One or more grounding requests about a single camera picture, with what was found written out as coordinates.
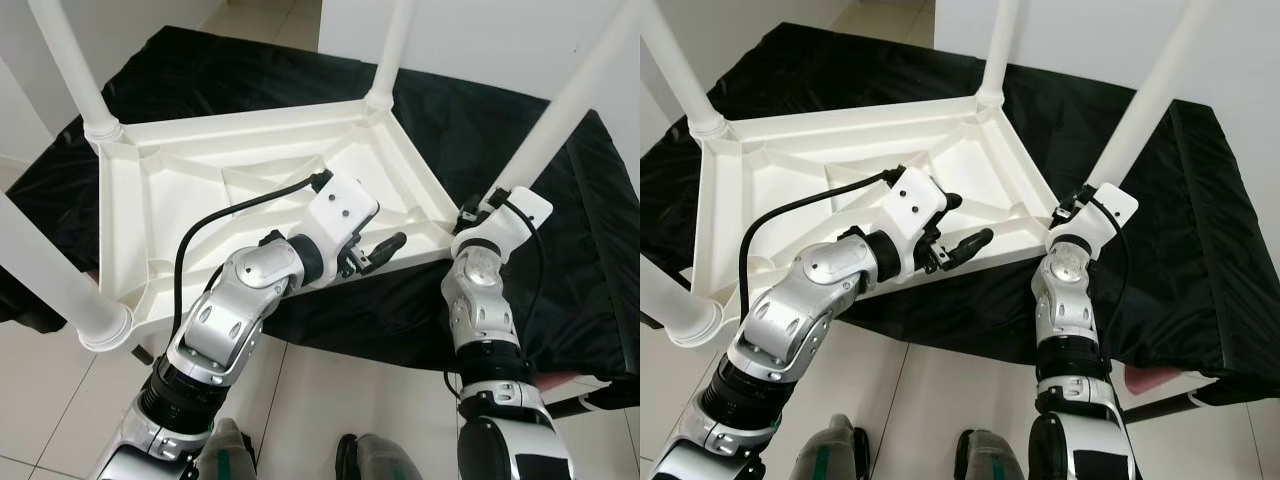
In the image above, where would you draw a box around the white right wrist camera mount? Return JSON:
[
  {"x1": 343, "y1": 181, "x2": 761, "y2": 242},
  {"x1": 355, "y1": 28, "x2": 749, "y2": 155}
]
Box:
[
  {"x1": 450, "y1": 185, "x2": 553, "y2": 263},
  {"x1": 1045, "y1": 182, "x2": 1139, "y2": 259}
]

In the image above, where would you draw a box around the white plastic table top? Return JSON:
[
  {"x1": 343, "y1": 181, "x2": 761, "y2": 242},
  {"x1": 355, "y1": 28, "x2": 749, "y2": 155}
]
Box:
[
  {"x1": 95, "y1": 95, "x2": 461, "y2": 336},
  {"x1": 690, "y1": 92, "x2": 1061, "y2": 321}
]

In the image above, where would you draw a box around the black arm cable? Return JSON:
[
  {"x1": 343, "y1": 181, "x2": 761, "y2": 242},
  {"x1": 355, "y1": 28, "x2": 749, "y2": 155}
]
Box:
[
  {"x1": 1095, "y1": 190, "x2": 1133, "y2": 331},
  {"x1": 172, "y1": 170, "x2": 333, "y2": 331},
  {"x1": 505, "y1": 195, "x2": 546, "y2": 321},
  {"x1": 738, "y1": 165, "x2": 896, "y2": 311}
]

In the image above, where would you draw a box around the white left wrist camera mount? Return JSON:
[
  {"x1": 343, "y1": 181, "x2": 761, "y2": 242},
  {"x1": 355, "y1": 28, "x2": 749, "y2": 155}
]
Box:
[
  {"x1": 300, "y1": 172, "x2": 381, "y2": 286},
  {"x1": 880, "y1": 165, "x2": 951, "y2": 286}
]

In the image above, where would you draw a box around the grey robot left leg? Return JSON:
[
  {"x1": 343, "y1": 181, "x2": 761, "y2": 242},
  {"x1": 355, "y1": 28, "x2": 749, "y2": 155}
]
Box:
[
  {"x1": 200, "y1": 418, "x2": 256, "y2": 480},
  {"x1": 800, "y1": 418, "x2": 869, "y2": 480}
]

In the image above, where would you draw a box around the grey robot right leg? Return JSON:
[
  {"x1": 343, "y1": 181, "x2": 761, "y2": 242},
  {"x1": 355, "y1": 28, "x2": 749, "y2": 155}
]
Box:
[
  {"x1": 955, "y1": 428, "x2": 1031, "y2": 480},
  {"x1": 337, "y1": 432, "x2": 426, "y2": 480}
]

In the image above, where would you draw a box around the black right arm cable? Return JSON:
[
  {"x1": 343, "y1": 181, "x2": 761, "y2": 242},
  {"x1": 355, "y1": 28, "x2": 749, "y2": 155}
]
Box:
[
  {"x1": 505, "y1": 195, "x2": 546, "y2": 321},
  {"x1": 1095, "y1": 190, "x2": 1133, "y2": 331}
]

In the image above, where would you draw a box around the grey robot leg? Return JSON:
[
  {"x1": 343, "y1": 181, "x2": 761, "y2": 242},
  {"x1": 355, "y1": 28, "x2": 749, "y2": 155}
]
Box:
[
  {"x1": 800, "y1": 418, "x2": 869, "y2": 480},
  {"x1": 200, "y1": 418, "x2": 256, "y2": 480},
  {"x1": 955, "y1": 428, "x2": 1031, "y2": 480},
  {"x1": 337, "y1": 432, "x2": 426, "y2": 480}
]

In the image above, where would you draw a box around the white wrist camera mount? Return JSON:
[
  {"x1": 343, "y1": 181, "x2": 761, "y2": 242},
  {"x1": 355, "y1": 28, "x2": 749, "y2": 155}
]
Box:
[
  {"x1": 450, "y1": 185, "x2": 553, "y2": 263},
  {"x1": 880, "y1": 165, "x2": 951, "y2": 286},
  {"x1": 1045, "y1": 182, "x2": 1139, "y2": 259},
  {"x1": 300, "y1": 172, "x2": 381, "y2": 286}
]

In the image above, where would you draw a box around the black table cloth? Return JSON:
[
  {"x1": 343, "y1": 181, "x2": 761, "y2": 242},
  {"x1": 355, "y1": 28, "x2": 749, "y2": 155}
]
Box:
[
  {"x1": 640, "y1": 22, "x2": 1280, "y2": 406},
  {"x1": 0, "y1": 25, "x2": 641, "y2": 386}
]

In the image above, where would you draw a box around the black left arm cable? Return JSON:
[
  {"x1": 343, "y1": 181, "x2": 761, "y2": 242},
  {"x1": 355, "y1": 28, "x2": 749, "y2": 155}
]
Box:
[
  {"x1": 172, "y1": 170, "x2": 333, "y2": 331},
  {"x1": 738, "y1": 165, "x2": 896, "y2": 311}
]

